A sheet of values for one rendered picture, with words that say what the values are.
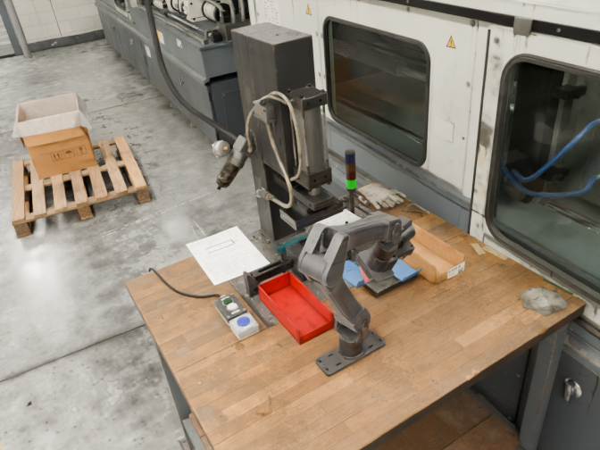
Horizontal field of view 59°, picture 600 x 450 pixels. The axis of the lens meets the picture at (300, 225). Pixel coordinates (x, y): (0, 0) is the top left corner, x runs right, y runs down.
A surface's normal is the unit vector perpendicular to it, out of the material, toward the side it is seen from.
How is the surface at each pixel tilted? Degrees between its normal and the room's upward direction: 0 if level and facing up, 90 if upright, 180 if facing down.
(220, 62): 90
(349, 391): 0
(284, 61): 90
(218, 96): 90
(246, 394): 0
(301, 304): 0
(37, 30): 90
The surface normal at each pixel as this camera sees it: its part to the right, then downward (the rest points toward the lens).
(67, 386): -0.09, -0.84
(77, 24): 0.47, 0.44
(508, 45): -0.88, 0.32
